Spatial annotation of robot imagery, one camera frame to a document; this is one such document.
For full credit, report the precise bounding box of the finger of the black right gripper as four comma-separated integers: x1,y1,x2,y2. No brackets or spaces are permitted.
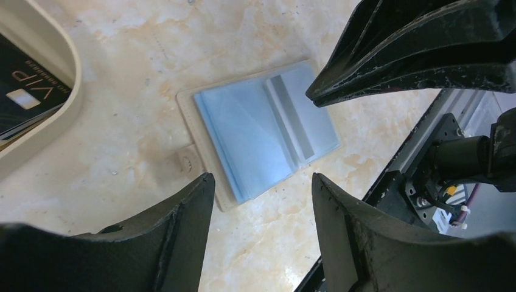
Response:
309,1,515,90
306,60,515,107

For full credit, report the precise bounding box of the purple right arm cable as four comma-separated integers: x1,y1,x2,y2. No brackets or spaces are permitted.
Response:
451,183,481,229

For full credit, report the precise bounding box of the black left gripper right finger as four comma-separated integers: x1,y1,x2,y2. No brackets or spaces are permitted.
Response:
312,173,515,291

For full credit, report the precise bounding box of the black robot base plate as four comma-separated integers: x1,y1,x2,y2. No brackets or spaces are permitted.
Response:
298,113,464,291

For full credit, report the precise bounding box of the aluminium frame rail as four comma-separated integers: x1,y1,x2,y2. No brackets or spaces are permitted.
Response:
385,89,515,172

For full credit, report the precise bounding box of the beige card holder wallet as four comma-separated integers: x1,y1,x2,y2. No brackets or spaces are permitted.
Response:
175,59,343,213

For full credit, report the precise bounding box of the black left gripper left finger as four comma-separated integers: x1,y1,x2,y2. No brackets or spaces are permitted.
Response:
1,173,215,291

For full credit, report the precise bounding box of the black VIP front card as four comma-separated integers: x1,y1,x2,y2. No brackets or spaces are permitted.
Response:
1,35,72,141

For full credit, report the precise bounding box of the silver white credit card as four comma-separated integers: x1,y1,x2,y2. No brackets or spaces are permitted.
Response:
264,61,340,167

